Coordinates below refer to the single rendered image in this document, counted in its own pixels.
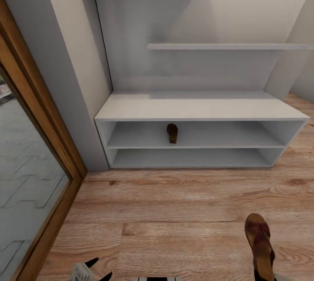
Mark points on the door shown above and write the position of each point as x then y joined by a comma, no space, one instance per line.
41,171

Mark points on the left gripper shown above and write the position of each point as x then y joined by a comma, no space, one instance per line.
92,262

